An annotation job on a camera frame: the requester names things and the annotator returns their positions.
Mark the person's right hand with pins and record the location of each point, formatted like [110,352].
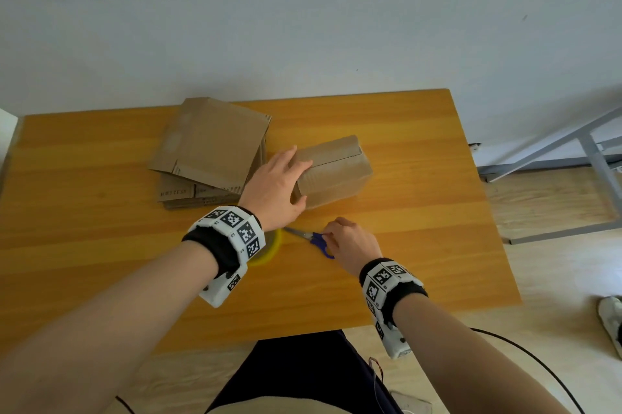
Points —
[354,246]

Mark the person's left hand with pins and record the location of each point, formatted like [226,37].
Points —
[272,195]

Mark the yellow tape roll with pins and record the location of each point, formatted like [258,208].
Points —
[269,255]

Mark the brown cardboard paper box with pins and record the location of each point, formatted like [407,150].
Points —
[335,175]

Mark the stack of cardboard boxes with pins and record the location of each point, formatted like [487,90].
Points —
[209,141]

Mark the person's right forearm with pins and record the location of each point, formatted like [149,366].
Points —
[461,360]

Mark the person's left forearm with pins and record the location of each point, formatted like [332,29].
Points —
[97,331]

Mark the person's dark and beige clothing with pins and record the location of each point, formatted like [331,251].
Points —
[301,365]

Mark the black right wristband with markers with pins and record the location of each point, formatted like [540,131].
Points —
[408,292]

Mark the black wristband with markers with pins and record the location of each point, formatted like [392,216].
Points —
[408,292]
[218,243]

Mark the black left wristband with markers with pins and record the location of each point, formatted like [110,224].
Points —
[218,243]

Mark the white shoe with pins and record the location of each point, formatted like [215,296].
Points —
[612,321]

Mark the white cabinet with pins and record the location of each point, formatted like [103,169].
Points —
[7,136]

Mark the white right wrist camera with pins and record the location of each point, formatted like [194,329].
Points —
[393,343]

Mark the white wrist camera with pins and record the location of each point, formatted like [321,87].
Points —
[218,294]
[393,343]

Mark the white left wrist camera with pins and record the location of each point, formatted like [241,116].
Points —
[218,294]

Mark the white wall socket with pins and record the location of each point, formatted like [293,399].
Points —
[474,147]

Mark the grey metal table frame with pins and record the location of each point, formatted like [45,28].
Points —
[595,156]

